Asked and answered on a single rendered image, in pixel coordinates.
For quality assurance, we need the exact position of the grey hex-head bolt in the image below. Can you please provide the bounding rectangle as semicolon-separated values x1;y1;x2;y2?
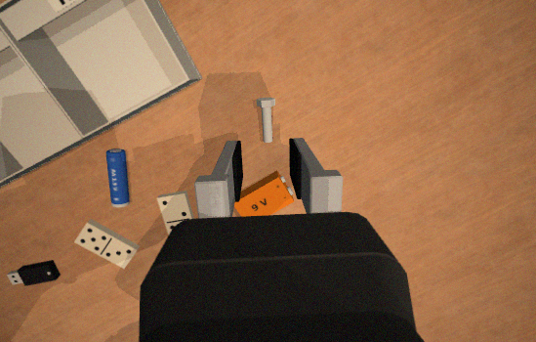
257;97;275;143

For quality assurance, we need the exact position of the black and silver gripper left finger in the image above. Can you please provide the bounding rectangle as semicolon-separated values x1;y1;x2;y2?
194;141;243;219

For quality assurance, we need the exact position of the beige domino tile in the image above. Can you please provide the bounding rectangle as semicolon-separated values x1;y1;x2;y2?
157;191;194;235
74;219;140;269

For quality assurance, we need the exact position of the blue aa battery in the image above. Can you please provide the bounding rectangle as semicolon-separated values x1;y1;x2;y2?
106;149;130;208

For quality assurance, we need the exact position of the orange battery block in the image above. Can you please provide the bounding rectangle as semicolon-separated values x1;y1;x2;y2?
234;171;294;217

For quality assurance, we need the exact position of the beige three-compartment bin rack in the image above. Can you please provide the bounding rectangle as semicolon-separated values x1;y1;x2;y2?
0;0;202;188

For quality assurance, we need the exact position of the black usb stick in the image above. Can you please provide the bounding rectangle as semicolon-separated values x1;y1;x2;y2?
7;260;61;286

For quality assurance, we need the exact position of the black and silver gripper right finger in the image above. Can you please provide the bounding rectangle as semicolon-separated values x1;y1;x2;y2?
289;138;343;214

